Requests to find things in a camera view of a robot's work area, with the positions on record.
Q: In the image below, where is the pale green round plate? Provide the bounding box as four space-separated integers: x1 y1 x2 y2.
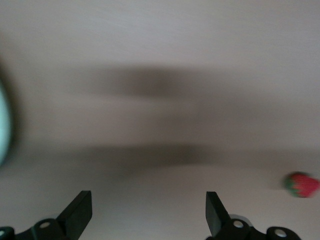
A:
0 74 13 167

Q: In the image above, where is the table cover sheet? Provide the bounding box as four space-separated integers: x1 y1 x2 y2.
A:
0 0 320 240

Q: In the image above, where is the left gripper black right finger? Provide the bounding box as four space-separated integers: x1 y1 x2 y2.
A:
205 191 301 240

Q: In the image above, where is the red strawberry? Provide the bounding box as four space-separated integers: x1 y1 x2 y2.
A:
283 171 320 199

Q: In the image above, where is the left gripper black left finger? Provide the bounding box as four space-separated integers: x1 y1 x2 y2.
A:
0 190 93 240

